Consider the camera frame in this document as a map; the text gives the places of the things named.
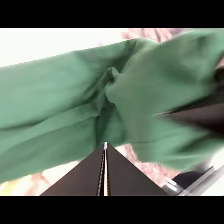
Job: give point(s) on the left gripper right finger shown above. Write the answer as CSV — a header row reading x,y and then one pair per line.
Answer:
x,y
130,180

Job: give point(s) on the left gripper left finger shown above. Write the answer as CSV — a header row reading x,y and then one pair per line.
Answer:
x,y
83,180

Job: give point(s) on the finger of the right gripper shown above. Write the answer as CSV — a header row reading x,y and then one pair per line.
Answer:
x,y
203,116

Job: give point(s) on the green shirt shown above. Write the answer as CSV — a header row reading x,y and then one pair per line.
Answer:
x,y
60,100

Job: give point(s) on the silver frame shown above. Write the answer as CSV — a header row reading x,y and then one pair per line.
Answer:
x,y
200,181

